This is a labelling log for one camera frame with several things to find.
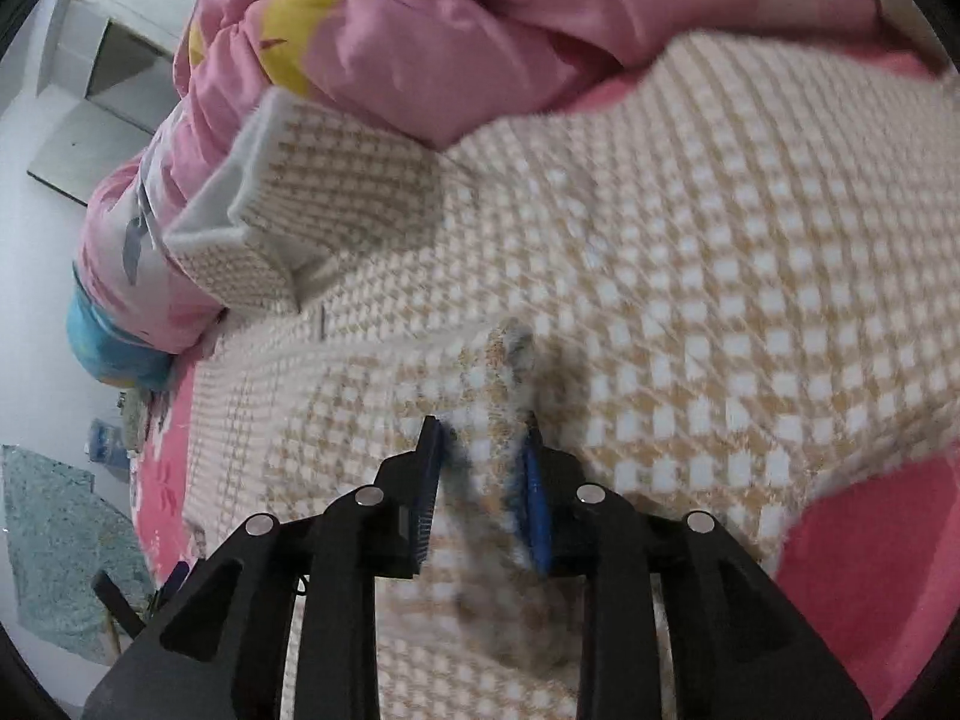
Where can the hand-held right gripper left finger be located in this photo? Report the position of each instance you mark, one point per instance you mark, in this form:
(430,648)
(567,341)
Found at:
(433,469)

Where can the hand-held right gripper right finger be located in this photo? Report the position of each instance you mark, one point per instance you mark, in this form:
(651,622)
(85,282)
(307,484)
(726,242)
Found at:
(534,514)

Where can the beige white checkered sweater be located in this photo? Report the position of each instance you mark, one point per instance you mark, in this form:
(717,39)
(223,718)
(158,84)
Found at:
(712,277)

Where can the green patterned cloth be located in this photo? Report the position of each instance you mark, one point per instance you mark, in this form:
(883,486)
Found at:
(135,416)

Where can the blue plastic package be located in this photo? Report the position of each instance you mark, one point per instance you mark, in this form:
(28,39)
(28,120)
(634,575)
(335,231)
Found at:
(101,439)

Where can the pink floral bed sheet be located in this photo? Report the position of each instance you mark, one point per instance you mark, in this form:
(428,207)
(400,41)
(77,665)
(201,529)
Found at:
(862,577)

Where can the black bar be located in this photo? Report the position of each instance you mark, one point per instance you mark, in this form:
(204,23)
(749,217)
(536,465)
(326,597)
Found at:
(120,601)

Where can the teal patterned cloth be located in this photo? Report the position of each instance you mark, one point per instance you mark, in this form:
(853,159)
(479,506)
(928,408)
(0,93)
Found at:
(60,540)

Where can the pink and blue printed quilt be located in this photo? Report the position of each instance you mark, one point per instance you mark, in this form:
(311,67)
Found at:
(450,37)

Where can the white cabinet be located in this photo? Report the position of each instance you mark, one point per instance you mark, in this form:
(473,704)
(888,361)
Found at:
(112,75)

